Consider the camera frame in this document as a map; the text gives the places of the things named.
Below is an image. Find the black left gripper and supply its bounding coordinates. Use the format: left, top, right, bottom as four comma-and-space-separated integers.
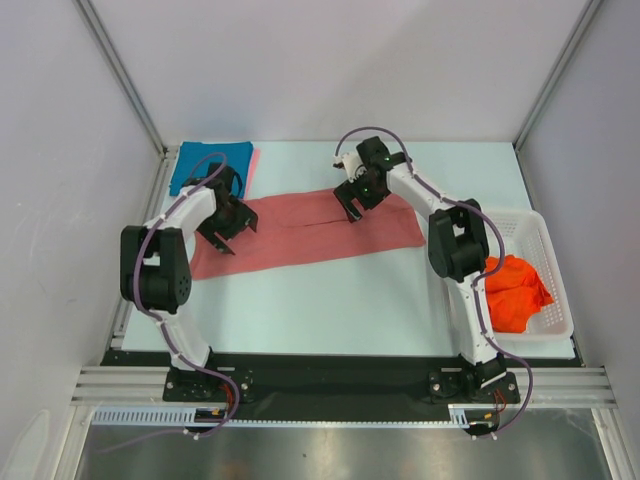
196, 196, 257, 254

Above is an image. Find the salmon pink t shirt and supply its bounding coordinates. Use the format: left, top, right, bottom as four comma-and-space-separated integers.
191, 189, 426, 281

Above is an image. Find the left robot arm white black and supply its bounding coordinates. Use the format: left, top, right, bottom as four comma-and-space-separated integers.
120, 174, 258, 400

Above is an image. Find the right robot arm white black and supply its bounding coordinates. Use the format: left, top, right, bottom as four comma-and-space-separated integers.
333, 136, 506, 401

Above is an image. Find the folded light pink t shirt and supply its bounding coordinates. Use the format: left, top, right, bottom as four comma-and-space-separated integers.
244, 147, 261, 198

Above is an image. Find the folded blue t shirt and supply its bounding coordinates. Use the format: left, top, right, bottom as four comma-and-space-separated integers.
169, 141, 254, 198

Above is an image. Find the white plastic basket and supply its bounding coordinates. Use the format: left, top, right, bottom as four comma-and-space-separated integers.
486, 209, 574, 349

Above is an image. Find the orange t shirt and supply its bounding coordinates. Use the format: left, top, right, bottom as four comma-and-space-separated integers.
485, 255, 554, 334

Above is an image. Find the white round object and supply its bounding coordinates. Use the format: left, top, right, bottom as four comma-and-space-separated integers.
1, 409, 50, 480

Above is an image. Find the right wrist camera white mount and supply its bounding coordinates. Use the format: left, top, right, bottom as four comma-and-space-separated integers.
332, 152, 367, 183

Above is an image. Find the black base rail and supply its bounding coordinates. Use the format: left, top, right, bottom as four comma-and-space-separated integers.
99, 351, 584, 422

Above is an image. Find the front aluminium frame rail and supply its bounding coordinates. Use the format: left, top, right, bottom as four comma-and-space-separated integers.
71, 366, 617, 409

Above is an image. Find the white cable duct strip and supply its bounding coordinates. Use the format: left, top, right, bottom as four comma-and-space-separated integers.
89, 402, 531, 430

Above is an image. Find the left aluminium frame post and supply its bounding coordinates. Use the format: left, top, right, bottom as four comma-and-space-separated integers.
71, 0, 167, 158

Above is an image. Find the aluminium frame post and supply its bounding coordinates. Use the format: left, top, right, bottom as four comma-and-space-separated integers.
512, 0, 607, 154
71, 0, 167, 158

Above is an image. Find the right aluminium frame post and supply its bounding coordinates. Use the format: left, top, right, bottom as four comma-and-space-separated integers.
512, 0, 607, 154

